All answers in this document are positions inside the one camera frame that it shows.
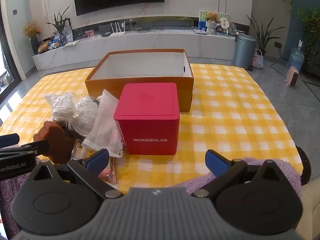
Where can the white router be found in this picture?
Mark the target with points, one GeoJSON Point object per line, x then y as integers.
{"type": "Point", "coordinates": [117, 33]}

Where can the long-leaf potted plant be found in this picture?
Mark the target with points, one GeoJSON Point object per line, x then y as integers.
{"type": "Point", "coordinates": [262, 37]}

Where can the orange cardboard box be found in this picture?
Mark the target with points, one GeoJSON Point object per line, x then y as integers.
{"type": "Point", "coordinates": [140, 62]}

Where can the clear plastic bag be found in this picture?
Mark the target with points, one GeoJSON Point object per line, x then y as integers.
{"type": "Point", "coordinates": [68, 34]}

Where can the pink space heater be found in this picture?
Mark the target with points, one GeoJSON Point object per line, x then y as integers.
{"type": "Point", "coordinates": [292, 76]}

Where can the green picture board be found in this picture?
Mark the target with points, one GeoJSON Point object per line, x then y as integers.
{"type": "Point", "coordinates": [203, 17]}

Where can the slender green potted plant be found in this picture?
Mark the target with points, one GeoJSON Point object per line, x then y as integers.
{"type": "Point", "coordinates": [60, 26]}

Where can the bushy green potted plant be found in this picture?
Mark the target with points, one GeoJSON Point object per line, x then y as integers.
{"type": "Point", "coordinates": [311, 35]}

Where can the brown plush toy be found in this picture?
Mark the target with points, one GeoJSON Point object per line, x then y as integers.
{"type": "Point", "coordinates": [56, 140]}

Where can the brown teddy bear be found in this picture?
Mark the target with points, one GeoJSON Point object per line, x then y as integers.
{"type": "Point", "coordinates": [212, 17]}

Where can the pink card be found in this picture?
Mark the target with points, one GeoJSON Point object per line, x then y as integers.
{"type": "Point", "coordinates": [89, 34]}

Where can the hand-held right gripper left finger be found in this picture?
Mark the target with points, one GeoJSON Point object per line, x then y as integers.
{"type": "Point", "coordinates": [98, 159]}

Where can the grey pedal trash can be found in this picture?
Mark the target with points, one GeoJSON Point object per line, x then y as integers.
{"type": "Point", "coordinates": [243, 52]}

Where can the yellow checked tablecloth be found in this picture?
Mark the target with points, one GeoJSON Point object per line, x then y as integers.
{"type": "Point", "coordinates": [225, 115]}

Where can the blue water jug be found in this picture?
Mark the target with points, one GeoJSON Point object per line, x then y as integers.
{"type": "Point", "coordinates": [295, 58]}

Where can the purple fleece garment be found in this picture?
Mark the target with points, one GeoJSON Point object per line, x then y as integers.
{"type": "Point", "coordinates": [280, 165]}

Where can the blue snack packets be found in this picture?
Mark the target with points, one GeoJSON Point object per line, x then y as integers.
{"type": "Point", "coordinates": [55, 43]}

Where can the white paper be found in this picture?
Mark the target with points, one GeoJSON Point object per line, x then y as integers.
{"type": "Point", "coordinates": [61, 106]}

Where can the woven pastel basket bag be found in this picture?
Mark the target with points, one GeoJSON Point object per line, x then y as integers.
{"type": "Point", "coordinates": [258, 61]}

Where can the dark vase with orange flowers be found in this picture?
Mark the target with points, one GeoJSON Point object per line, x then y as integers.
{"type": "Point", "coordinates": [33, 37]}

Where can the white marble television console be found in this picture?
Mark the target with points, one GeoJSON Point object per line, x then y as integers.
{"type": "Point", "coordinates": [150, 42]}

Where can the white round hand fan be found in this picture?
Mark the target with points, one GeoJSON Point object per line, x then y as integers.
{"type": "Point", "coordinates": [224, 22]}

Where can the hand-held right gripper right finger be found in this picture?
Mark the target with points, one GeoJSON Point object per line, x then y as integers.
{"type": "Point", "coordinates": [216, 161]}

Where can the white mesh bag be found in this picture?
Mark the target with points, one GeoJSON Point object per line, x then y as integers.
{"type": "Point", "coordinates": [105, 125]}

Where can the stack of papers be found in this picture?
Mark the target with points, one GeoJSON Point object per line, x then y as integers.
{"type": "Point", "coordinates": [71, 43]}

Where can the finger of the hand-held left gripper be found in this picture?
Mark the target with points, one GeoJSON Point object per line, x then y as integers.
{"type": "Point", "coordinates": [30, 148]}
{"type": "Point", "coordinates": [10, 140]}

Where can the red cube box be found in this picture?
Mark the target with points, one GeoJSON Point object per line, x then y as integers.
{"type": "Point", "coordinates": [147, 120]}

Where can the brown bread loaf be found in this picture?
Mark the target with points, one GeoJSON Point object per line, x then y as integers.
{"type": "Point", "coordinates": [44, 47]}

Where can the translucent white plastic bag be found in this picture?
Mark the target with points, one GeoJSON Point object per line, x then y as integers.
{"type": "Point", "coordinates": [83, 116]}

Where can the pink snack packet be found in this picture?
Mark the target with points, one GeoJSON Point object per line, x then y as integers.
{"type": "Point", "coordinates": [108, 171]}

